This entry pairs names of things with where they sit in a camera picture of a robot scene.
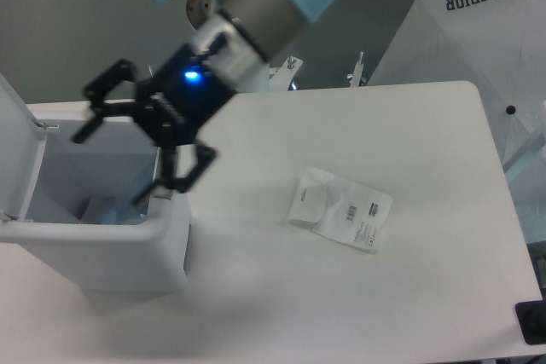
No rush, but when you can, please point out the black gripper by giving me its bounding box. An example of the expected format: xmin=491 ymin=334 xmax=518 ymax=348
xmin=70 ymin=42 xmax=238 ymax=206

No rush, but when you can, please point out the clear plastic water bottle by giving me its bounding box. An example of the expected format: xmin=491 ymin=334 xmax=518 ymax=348
xmin=86 ymin=197 xmax=148 ymax=225

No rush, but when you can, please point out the white plastic packaging bag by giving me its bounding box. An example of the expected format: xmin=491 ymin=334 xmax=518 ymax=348
xmin=288 ymin=166 xmax=393 ymax=254

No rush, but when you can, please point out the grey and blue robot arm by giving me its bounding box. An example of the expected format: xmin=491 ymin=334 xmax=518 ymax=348
xmin=72 ymin=0 xmax=335 ymax=205

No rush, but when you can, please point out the white trash can lid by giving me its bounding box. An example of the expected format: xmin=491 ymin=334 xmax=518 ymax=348
xmin=1 ymin=78 xmax=47 ymax=221

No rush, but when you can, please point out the white trash can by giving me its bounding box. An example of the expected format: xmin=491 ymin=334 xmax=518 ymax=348
xmin=1 ymin=117 xmax=190 ymax=292

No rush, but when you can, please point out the white Superior umbrella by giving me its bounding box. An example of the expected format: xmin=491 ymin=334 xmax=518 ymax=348
xmin=369 ymin=0 xmax=545 ymax=162

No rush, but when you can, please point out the black device at table edge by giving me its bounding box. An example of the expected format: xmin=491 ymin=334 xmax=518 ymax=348
xmin=515 ymin=300 xmax=545 ymax=345

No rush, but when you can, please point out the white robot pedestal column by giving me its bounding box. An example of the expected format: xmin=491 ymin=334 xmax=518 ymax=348
xmin=186 ymin=0 xmax=221 ymax=32

